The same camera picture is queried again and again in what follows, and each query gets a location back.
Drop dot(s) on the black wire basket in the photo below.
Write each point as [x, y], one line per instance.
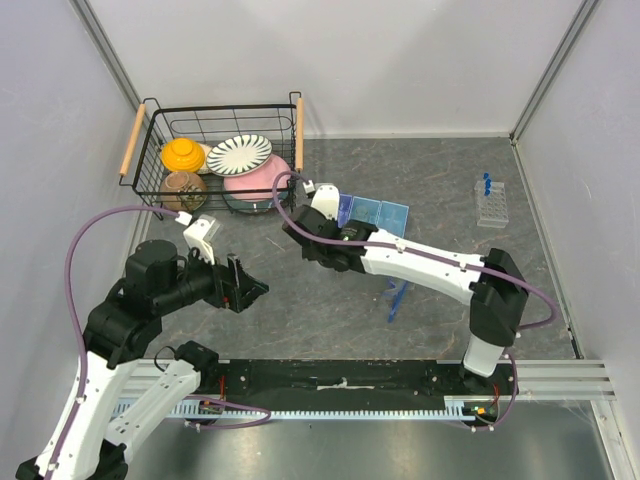
[143, 172]

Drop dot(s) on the brown ceramic bowl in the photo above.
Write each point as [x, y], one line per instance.
[182, 191]

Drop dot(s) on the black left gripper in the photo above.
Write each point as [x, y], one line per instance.
[232, 286]

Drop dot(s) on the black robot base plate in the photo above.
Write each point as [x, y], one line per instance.
[357, 384]

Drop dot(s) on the clear acrylic tube rack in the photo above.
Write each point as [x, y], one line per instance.
[491, 211]

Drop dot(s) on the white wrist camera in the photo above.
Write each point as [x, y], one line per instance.
[325, 198]
[199, 233]

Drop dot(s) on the pink plate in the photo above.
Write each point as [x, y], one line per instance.
[256, 185]

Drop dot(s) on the striped white plate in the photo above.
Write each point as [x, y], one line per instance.
[239, 155]

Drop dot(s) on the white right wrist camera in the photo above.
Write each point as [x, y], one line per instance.
[325, 198]

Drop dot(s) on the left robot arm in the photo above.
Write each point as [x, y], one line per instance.
[89, 442]

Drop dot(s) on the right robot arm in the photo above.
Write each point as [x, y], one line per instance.
[491, 286]

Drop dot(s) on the light blue front bin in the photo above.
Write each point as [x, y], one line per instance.
[393, 217]

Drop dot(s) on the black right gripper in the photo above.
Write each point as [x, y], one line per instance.
[308, 253]

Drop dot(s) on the cream bowl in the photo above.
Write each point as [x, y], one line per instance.
[204, 168]

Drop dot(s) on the yellow bowl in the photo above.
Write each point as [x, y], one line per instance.
[183, 155]

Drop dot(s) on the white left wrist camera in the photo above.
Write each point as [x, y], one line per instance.
[199, 233]

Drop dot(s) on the light blue cable duct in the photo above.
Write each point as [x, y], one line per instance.
[452, 410]

